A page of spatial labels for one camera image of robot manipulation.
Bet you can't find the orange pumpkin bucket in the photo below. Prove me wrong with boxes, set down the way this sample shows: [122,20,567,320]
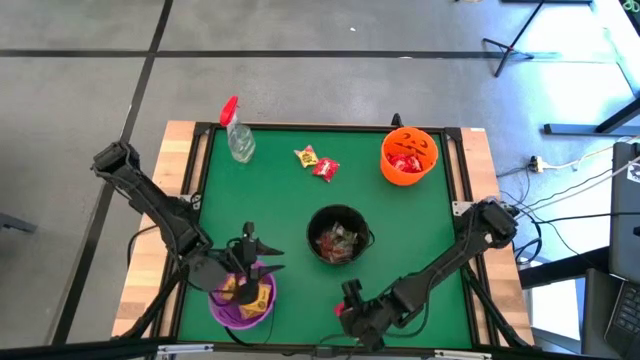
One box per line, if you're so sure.
[379,125,440,188]

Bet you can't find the black table frame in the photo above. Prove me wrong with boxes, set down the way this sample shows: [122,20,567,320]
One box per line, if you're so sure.
[152,119,501,360]

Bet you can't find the black pumpkin face bucket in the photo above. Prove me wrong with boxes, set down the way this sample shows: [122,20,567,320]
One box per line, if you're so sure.
[306,203,375,266]

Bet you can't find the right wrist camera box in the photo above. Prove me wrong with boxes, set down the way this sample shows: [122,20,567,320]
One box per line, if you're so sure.
[341,278,365,310]

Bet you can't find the grey floor object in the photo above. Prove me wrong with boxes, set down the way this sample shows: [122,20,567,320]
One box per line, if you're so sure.
[0,212,39,235]

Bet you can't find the assorted candy heap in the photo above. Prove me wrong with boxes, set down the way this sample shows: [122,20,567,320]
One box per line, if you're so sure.
[315,222,359,265]

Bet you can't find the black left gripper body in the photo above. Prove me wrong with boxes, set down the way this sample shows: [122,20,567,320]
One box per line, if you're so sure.
[227,222,259,281]

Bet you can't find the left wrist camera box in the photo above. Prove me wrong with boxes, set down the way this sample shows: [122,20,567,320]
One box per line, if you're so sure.
[237,276,262,307]

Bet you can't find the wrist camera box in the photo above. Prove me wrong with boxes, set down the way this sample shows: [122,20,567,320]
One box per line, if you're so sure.
[341,278,365,310]
[237,276,262,307]

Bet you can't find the green table mat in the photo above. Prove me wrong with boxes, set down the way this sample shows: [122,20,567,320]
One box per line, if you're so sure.
[177,127,474,351]

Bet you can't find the black desk leg foot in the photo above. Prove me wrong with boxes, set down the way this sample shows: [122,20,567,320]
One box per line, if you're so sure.
[543,94,640,137]

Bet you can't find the black power cable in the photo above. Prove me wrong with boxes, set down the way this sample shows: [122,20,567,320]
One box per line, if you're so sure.
[519,212,640,226]

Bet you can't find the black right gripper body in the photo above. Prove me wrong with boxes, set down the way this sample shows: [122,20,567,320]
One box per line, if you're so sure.
[340,294,401,352]

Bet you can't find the purple plastic bucket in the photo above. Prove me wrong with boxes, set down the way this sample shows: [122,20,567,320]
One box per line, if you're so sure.
[207,259,278,332]

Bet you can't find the thin black tripod stand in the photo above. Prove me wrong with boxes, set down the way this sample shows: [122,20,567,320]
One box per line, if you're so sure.
[481,0,564,80]

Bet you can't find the clear spray bottle red trigger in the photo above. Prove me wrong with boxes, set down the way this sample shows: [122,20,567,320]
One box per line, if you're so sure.
[218,94,257,165]

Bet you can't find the black computer keyboard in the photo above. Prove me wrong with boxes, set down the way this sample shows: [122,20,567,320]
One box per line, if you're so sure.
[603,282,640,359]

